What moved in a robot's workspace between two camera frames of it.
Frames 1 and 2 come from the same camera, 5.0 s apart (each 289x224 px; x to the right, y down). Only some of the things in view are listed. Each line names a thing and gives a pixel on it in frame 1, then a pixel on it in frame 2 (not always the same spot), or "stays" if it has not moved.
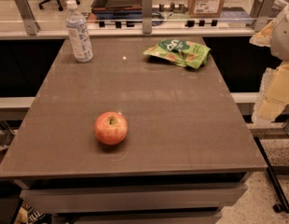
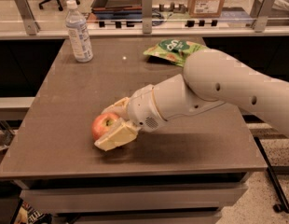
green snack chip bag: (181, 51) stays
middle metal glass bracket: (146, 11) stays
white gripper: (284, 35) to (141, 106)
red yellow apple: (111, 127) stays
